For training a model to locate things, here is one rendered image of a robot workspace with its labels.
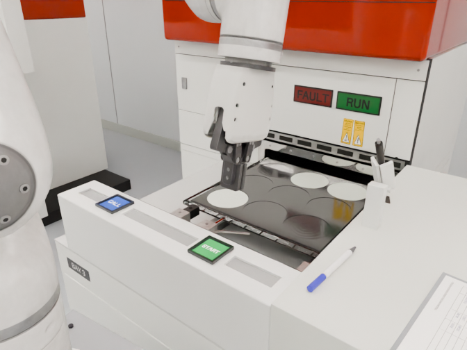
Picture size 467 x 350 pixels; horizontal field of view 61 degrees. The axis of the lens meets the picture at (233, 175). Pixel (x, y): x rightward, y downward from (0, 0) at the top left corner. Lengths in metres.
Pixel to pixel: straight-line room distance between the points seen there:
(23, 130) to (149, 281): 0.50
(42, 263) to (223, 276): 0.28
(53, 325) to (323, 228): 0.57
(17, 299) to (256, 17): 0.40
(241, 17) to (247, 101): 0.10
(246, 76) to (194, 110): 0.92
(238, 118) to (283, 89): 0.67
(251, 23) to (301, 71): 0.64
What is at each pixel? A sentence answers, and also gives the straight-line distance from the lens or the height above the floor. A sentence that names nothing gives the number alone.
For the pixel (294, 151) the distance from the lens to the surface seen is 1.19.
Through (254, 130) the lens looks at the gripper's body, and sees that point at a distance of 0.54.
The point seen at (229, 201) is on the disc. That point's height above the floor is 0.90.
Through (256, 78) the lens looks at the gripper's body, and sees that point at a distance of 0.52.
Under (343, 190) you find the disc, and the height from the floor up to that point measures 0.90.
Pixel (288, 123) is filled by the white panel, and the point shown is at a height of 1.01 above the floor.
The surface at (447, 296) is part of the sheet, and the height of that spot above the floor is 0.97.
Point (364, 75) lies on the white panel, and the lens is 1.06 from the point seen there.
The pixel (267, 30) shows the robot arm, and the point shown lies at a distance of 0.51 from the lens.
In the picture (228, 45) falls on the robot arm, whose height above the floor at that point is 1.29.
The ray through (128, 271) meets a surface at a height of 0.86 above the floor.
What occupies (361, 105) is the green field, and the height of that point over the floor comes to 1.09.
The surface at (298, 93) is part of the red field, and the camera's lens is 1.15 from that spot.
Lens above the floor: 1.35
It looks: 24 degrees down
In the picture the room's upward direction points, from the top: straight up
